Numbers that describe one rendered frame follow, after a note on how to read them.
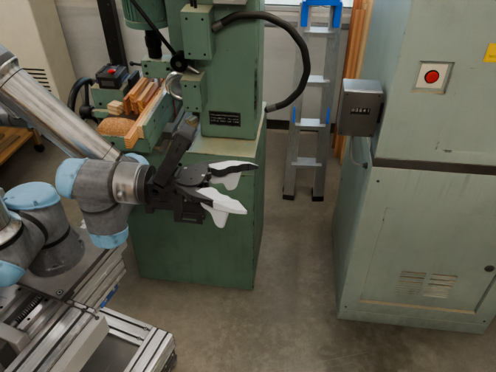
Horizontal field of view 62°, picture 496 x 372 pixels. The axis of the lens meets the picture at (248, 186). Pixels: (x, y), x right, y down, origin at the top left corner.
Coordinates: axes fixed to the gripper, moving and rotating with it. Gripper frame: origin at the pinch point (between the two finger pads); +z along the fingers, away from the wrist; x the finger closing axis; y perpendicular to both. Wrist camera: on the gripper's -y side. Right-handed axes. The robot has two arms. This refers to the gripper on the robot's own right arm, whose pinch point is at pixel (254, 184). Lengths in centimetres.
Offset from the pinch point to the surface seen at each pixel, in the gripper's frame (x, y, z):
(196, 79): -74, 6, -29
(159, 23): -83, -10, -44
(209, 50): -72, -4, -24
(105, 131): -66, 24, -60
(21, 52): -192, 33, -176
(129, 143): -58, 24, -49
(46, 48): -195, 30, -160
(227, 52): -80, -2, -19
